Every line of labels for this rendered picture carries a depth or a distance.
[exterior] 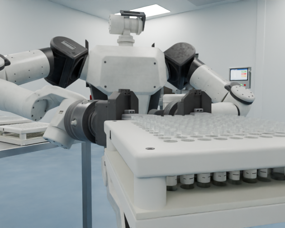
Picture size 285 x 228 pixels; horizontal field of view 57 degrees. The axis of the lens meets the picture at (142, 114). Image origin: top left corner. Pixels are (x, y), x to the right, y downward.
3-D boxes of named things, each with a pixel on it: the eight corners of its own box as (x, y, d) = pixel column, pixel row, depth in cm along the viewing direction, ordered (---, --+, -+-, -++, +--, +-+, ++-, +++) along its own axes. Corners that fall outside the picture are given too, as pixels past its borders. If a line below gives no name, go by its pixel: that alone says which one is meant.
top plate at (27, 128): (66, 128, 137) (66, 124, 137) (21, 134, 117) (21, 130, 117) (38, 125, 151) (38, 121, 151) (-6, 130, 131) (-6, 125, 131)
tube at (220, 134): (228, 203, 26) (230, 129, 26) (216, 205, 26) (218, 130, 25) (220, 198, 28) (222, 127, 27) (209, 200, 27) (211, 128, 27)
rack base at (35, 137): (66, 138, 137) (66, 133, 137) (21, 145, 118) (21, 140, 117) (38, 134, 152) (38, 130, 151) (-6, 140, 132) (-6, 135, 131)
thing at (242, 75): (226, 121, 306) (228, 67, 302) (229, 121, 315) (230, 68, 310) (247, 122, 293) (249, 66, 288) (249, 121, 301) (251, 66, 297)
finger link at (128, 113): (147, 121, 41) (121, 119, 46) (160, 120, 44) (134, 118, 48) (147, 111, 41) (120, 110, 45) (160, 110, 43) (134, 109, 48)
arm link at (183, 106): (223, 89, 51) (202, 91, 63) (174, 89, 50) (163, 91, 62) (222, 153, 52) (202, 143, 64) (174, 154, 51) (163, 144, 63)
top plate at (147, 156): (381, 160, 26) (382, 139, 26) (135, 180, 20) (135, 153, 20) (235, 127, 49) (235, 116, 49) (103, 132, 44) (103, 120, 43)
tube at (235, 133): (243, 202, 27) (245, 129, 26) (232, 203, 26) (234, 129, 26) (235, 197, 28) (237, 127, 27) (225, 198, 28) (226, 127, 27)
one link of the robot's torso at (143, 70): (78, 128, 112) (77, 43, 109) (154, 126, 120) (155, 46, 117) (78, 141, 84) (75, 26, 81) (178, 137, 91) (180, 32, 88)
